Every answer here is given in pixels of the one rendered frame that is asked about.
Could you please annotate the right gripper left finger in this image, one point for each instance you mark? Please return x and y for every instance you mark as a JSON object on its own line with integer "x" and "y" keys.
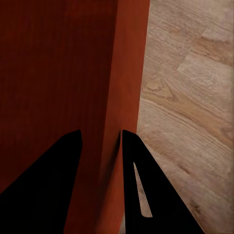
{"x": 37, "y": 202}

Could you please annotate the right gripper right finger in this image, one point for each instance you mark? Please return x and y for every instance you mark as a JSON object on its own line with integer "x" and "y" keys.
{"x": 170, "y": 214}

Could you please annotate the storage box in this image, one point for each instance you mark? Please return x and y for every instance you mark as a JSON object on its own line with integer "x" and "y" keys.
{"x": 68, "y": 65}

